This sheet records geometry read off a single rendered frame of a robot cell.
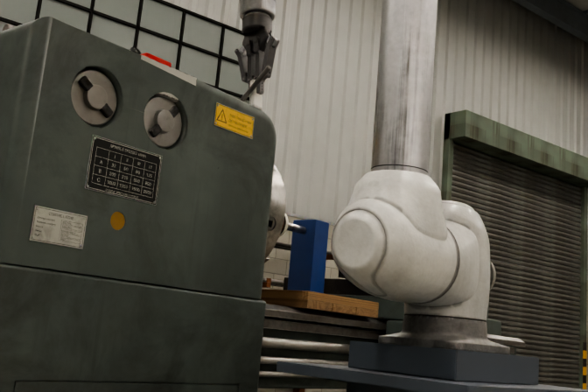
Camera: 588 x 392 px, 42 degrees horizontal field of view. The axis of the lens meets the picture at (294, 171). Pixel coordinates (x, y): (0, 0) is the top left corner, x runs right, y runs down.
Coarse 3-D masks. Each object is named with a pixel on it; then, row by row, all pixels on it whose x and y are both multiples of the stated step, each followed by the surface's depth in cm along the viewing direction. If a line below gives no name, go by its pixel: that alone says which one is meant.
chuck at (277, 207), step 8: (280, 176) 181; (272, 184) 177; (280, 184) 179; (272, 192) 175; (280, 192) 178; (272, 200) 175; (280, 200) 177; (272, 208) 175; (280, 208) 177; (272, 216) 175; (280, 216) 177; (280, 224) 177; (272, 232) 175; (280, 232) 177; (272, 240) 176; (272, 248) 178
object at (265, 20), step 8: (248, 16) 188; (256, 16) 187; (264, 16) 188; (248, 24) 187; (256, 24) 186; (264, 24) 187; (248, 32) 190; (256, 32) 188; (264, 32) 186; (264, 40) 186; (264, 48) 187
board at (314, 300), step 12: (264, 300) 187; (276, 300) 184; (288, 300) 182; (300, 300) 180; (312, 300) 180; (324, 300) 183; (336, 300) 187; (348, 300) 191; (360, 300) 195; (336, 312) 190; (348, 312) 191; (360, 312) 195; (372, 312) 198
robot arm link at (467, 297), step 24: (456, 216) 142; (456, 240) 136; (480, 240) 142; (480, 264) 141; (456, 288) 136; (480, 288) 140; (408, 312) 143; (432, 312) 139; (456, 312) 138; (480, 312) 140
